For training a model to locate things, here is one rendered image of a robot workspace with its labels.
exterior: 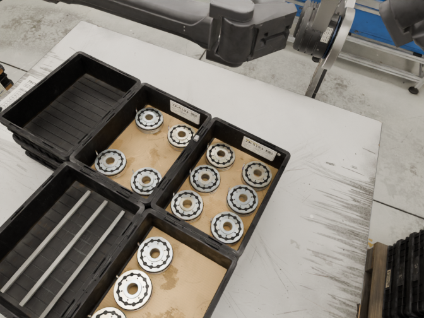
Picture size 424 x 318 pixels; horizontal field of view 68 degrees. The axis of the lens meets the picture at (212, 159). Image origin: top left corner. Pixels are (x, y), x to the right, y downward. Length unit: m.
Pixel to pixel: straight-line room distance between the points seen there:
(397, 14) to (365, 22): 2.25
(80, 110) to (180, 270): 0.71
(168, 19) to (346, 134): 1.12
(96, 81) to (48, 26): 1.84
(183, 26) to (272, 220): 0.83
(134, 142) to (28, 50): 1.95
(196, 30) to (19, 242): 0.81
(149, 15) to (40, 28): 2.63
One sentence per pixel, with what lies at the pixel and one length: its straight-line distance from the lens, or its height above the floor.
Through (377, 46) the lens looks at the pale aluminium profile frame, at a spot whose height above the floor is 0.29.
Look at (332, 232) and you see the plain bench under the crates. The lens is 1.28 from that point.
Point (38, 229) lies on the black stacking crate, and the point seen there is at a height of 0.83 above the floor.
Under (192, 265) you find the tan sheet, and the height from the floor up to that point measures 0.83.
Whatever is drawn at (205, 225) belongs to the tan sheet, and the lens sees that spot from 1.03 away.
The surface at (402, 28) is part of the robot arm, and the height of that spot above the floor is 1.53.
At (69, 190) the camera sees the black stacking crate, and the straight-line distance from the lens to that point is 1.13.
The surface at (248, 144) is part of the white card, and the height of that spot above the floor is 0.89.
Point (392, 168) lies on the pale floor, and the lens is 2.53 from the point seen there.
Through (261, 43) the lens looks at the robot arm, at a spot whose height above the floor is 1.45.
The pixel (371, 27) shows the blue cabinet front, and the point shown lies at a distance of 2.81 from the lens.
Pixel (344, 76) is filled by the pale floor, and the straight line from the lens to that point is 2.96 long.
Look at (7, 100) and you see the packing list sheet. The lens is 1.63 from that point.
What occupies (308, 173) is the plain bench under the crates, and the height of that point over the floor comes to 0.70.
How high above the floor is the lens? 1.79
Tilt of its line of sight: 58 degrees down
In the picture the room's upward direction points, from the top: 9 degrees clockwise
